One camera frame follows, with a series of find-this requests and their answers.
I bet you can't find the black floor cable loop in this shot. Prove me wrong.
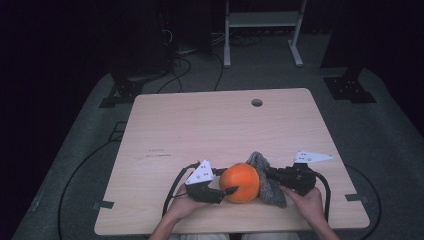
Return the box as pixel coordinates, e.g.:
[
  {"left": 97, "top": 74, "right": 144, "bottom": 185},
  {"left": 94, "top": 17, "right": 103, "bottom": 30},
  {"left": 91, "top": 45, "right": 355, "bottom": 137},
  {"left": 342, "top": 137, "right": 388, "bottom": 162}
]
[{"left": 156, "top": 55, "right": 193, "bottom": 94}]

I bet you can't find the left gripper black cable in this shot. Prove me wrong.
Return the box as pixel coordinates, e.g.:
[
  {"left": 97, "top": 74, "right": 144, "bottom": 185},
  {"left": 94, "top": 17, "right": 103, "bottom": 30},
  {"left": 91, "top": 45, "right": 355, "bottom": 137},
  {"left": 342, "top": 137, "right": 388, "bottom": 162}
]
[{"left": 162, "top": 162, "right": 202, "bottom": 218}]

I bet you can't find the grey tape strip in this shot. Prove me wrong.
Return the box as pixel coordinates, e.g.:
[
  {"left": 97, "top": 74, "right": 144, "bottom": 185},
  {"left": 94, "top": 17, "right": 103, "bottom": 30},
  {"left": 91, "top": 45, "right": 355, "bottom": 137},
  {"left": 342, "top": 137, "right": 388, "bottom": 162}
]
[
  {"left": 93, "top": 200, "right": 115, "bottom": 211},
  {"left": 344, "top": 193, "right": 370, "bottom": 204}
]

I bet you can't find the white metal stand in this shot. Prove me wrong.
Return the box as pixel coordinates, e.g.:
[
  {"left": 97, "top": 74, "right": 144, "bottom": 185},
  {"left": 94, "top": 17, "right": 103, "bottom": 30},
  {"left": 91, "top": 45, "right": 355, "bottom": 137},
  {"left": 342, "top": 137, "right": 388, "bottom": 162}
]
[{"left": 223, "top": 0, "right": 308, "bottom": 69}]

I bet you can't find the orange plush toy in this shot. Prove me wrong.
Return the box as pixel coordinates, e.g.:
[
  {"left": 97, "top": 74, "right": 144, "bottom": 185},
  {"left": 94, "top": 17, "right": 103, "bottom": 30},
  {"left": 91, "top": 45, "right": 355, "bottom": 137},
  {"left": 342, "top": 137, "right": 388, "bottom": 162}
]
[{"left": 218, "top": 162, "right": 261, "bottom": 204}]

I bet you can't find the thin black floor cable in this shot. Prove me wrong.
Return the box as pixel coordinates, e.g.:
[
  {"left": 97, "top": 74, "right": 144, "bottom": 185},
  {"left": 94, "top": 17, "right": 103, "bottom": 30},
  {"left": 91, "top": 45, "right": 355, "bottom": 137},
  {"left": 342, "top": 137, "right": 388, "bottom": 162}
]
[{"left": 213, "top": 51, "right": 225, "bottom": 92}]

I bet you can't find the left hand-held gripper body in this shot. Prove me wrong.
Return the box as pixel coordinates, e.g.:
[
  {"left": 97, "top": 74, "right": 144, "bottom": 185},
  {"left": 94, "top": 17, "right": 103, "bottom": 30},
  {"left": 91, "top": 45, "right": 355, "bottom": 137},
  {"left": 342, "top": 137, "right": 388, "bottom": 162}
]
[{"left": 184, "top": 159, "right": 226, "bottom": 205}]

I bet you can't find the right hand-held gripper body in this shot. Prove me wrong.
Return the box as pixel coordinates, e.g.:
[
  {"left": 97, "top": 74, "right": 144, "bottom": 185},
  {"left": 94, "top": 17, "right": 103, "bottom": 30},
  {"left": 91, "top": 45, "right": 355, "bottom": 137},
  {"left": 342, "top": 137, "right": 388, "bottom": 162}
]
[{"left": 283, "top": 150, "right": 335, "bottom": 197}]

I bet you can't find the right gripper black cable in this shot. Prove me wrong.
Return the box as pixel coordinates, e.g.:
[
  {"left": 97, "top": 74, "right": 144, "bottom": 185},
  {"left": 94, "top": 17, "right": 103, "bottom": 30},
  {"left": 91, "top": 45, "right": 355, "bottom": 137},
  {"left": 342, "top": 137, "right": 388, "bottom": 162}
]
[{"left": 313, "top": 171, "right": 332, "bottom": 224}]

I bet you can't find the person's right hand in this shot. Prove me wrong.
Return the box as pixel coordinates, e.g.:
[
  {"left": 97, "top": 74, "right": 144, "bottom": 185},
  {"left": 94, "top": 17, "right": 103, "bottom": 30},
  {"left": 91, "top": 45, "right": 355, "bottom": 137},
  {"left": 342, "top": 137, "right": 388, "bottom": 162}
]
[{"left": 281, "top": 185, "right": 327, "bottom": 225}]

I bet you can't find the grey fluffy towel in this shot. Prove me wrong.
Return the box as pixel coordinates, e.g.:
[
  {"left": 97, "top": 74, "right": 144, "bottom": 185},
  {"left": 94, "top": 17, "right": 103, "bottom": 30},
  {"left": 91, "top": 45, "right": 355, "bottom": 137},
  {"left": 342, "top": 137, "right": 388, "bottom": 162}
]
[{"left": 245, "top": 151, "right": 288, "bottom": 209}]

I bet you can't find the long black floor cable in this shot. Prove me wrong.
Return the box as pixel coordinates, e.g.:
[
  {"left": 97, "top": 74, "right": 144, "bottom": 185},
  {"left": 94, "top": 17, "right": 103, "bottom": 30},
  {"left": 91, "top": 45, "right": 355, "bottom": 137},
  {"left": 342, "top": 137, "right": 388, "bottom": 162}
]
[
  {"left": 343, "top": 163, "right": 383, "bottom": 240},
  {"left": 57, "top": 139, "right": 116, "bottom": 240}
]

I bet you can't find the black stand base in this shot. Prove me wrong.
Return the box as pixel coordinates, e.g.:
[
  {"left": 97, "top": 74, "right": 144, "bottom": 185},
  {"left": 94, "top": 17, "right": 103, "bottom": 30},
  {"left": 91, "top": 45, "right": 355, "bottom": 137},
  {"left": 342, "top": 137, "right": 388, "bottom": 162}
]
[
  {"left": 99, "top": 73, "right": 145, "bottom": 109},
  {"left": 323, "top": 66, "right": 378, "bottom": 104}
]

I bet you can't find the person's left hand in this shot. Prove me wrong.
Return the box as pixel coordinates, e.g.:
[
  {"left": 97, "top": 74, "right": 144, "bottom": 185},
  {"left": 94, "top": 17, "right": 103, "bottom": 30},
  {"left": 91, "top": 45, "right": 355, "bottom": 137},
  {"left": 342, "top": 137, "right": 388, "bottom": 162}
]
[{"left": 169, "top": 183, "right": 216, "bottom": 222}]

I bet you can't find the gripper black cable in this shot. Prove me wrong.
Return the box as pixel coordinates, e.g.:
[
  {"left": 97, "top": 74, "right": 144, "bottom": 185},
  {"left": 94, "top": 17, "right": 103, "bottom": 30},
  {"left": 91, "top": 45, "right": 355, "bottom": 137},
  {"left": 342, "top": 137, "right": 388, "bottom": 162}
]
[
  {"left": 313, "top": 171, "right": 332, "bottom": 224},
  {"left": 162, "top": 162, "right": 202, "bottom": 218}
]

